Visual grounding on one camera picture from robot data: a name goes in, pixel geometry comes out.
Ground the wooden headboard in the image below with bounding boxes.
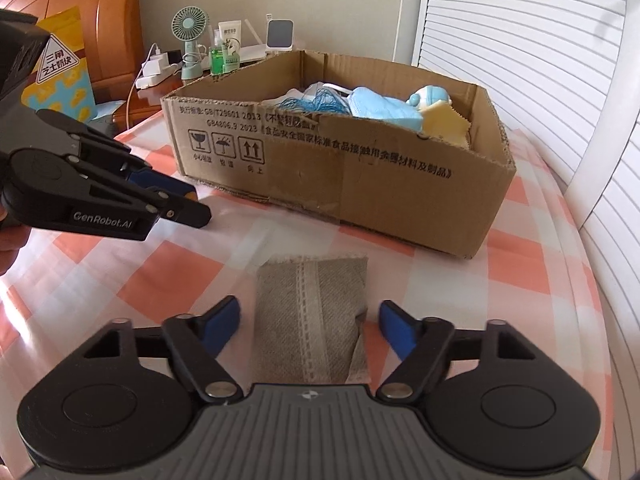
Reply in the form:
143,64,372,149
0,0,143,93

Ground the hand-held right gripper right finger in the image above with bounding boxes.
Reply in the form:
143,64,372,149
375,300,538,403

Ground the white framed square stand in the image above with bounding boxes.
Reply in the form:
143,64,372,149
266,17,294,53

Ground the brown cardboard box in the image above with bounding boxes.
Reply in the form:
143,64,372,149
161,50,517,261

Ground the small blue white plush toy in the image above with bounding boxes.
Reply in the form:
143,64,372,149
406,86,453,111

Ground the green handheld fan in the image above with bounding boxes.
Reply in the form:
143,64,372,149
172,6,208,80

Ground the orange white checkered bedsheet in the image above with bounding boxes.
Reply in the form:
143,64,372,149
0,115,616,480

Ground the green sanitizer bottle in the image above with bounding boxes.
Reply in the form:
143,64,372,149
210,25,227,75

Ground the white charger block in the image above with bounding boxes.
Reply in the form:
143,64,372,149
136,55,182,89

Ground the yellow snack bag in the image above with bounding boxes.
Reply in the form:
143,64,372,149
22,6,96,121

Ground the yellow cloth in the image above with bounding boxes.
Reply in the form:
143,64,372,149
422,102,473,150

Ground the bundle of blue thread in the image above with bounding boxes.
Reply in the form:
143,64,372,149
277,87,351,121

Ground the white router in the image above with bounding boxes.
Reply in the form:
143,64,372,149
240,10,281,63

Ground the wooden nightstand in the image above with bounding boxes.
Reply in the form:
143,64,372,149
92,57,211,133

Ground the white standing tube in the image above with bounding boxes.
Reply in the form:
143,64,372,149
218,20,243,48

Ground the white louvered closet door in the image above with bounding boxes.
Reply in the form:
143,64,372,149
410,0,631,196
575,150,640,480

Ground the blue face mask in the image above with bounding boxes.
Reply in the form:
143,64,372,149
350,87,426,133

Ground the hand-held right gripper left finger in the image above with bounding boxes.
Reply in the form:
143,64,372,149
92,295,251,403

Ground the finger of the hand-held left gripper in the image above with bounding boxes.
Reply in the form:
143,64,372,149
36,108,199,200
75,160,213,229

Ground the white charging cable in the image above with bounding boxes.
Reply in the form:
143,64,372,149
125,42,163,128

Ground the grey nonwoven sachet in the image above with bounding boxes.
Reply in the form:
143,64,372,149
255,254,371,386

